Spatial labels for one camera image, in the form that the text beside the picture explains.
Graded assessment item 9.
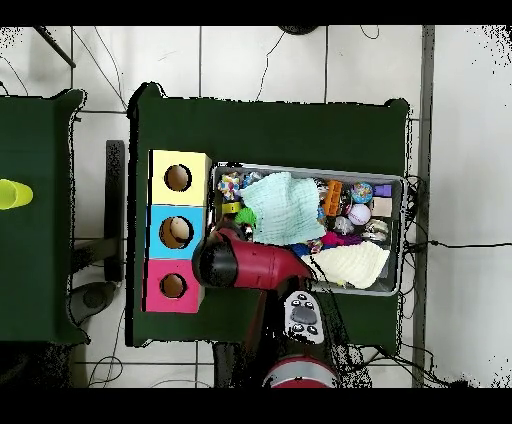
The clear mesh bin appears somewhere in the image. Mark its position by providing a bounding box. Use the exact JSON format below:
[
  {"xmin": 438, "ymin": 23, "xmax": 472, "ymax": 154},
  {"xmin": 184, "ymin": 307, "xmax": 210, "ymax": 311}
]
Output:
[{"xmin": 209, "ymin": 163, "xmax": 405, "ymax": 297}]

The wooden box with three holes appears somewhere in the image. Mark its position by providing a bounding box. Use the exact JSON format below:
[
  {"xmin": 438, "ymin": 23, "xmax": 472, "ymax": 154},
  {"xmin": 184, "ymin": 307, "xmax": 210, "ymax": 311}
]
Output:
[{"xmin": 143, "ymin": 149, "xmax": 213, "ymax": 314}]

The green spiky ball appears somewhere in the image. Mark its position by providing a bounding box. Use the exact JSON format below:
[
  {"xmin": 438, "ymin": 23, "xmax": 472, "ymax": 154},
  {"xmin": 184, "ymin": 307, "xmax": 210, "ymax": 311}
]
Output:
[{"xmin": 234, "ymin": 206, "xmax": 257, "ymax": 228}]

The mint green cloth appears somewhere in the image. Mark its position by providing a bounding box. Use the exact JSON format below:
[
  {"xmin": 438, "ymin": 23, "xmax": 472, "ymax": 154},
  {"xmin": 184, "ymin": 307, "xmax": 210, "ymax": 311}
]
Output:
[{"xmin": 239, "ymin": 171, "xmax": 328, "ymax": 246}]

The colourful crinkled packet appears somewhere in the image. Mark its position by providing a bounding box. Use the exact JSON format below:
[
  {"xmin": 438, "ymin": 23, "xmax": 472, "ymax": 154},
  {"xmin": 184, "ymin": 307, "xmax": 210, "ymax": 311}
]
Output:
[{"xmin": 217, "ymin": 171, "xmax": 241, "ymax": 201}]

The orange plastic toy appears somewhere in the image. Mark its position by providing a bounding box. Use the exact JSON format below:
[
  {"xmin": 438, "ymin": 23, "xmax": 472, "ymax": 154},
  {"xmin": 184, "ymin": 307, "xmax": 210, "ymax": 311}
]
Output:
[{"xmin": 323, "ymin": 179, "xmax": 344, "ymax": 217}]

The white baseball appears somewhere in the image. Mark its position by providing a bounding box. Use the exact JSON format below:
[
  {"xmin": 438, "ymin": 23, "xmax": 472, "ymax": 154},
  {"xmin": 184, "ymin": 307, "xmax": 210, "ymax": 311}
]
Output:
[{"xmin": 347, "ymin": 203, "xmax": 372, "ymax": 226}]

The colourful speckled ball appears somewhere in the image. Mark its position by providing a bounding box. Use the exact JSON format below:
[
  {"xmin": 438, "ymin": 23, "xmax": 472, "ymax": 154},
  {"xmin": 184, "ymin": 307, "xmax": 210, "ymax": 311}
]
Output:
[{"xmin": 350, "ymin": 181, "xmax": 374, "ymax": 204}]

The cream yellow cloth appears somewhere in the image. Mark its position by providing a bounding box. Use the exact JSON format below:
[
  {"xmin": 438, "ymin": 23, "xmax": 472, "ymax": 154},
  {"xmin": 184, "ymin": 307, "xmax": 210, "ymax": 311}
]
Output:
[{"xmin": 319, "ymin": 241, "xmax": 392, "ymax": 290}]

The plain wooden block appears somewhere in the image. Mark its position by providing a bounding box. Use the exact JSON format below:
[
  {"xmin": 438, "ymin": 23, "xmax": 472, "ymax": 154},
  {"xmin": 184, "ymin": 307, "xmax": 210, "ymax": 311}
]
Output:
[{"xmin": 371, "ymin": 196, "xmax": 394, "ymax": 218}]

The yellow green cup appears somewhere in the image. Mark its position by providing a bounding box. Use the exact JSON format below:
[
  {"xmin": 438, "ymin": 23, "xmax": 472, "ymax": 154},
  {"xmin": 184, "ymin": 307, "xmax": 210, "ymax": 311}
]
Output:
[{"xmin": 0, "ymin": 179, "xmax": 35, "ymax": 211}]

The black floor cable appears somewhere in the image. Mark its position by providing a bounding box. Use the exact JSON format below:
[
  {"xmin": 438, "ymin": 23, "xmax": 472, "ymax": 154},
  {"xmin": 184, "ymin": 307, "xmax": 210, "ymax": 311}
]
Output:
[{"xmin": 427, "ymin": 238, "xmax": 512, "ymax": 249}]

